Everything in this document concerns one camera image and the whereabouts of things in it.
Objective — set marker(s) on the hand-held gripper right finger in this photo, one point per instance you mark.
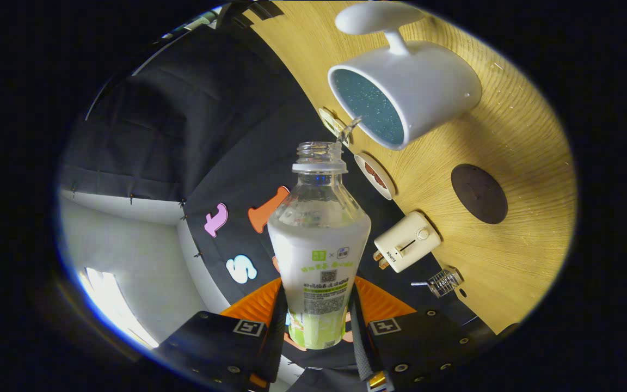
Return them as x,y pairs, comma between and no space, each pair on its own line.
422,345

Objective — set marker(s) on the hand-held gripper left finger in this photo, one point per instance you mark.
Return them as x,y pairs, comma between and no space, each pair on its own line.
215,348

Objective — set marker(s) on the clear juice bottle green label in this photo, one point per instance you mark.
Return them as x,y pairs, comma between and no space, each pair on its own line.
319,261

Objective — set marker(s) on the dark brown round coaster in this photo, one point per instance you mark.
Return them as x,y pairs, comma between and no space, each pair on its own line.
479,194

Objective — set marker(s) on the thin white stick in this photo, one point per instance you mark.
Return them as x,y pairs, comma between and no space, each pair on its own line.
419,283

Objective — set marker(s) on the large ceiling light panel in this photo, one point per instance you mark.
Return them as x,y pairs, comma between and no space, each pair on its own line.
117,307

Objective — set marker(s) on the cream toaster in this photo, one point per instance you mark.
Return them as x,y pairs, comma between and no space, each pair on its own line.
406,239

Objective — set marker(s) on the small white plate with food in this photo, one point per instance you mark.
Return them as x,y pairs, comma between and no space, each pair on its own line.
376,177

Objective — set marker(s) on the wooden table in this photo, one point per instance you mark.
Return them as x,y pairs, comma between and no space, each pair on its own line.
526,136

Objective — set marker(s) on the white divided snack tray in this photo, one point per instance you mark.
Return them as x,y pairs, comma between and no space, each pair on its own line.
334,122

